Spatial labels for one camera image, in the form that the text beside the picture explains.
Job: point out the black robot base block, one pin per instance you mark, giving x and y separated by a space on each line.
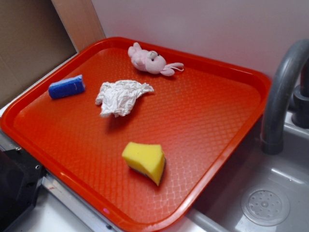
20 181

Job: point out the yellow sponge with dark pad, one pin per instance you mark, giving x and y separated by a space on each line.
149 160

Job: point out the blue sponge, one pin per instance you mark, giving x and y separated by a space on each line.
67 87

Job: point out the red plastic tray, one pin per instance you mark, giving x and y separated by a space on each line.
198 116

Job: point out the crumpled white cloth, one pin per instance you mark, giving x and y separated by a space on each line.
119 98

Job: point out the pink plush bunny toy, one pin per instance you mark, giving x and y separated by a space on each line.
152 62

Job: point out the grey toy faucet spout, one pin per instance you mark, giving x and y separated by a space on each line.
292 71

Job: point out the grey toy sink basin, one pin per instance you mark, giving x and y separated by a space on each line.
218 207

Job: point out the brown cardboard panel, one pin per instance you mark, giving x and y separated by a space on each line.
38 35

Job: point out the round grey sink drain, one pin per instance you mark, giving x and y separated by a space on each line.
265 205

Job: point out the dark grey faucet knob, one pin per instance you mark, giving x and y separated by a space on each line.
300 116

